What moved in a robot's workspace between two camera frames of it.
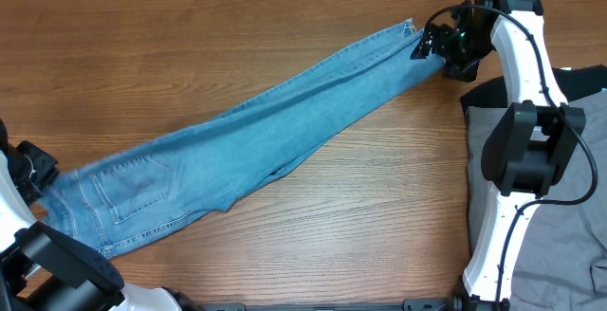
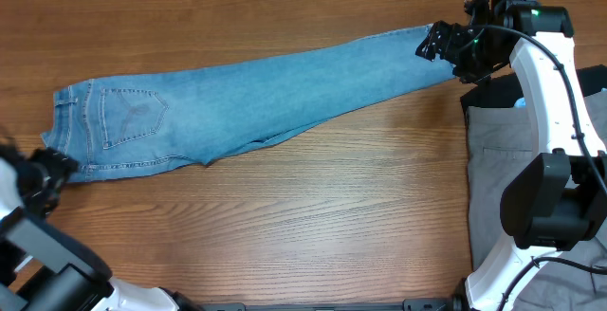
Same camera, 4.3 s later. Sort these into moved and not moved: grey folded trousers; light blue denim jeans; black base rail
Moved: light blue denim jeans
Not moved: black base rail; grey folded trousers
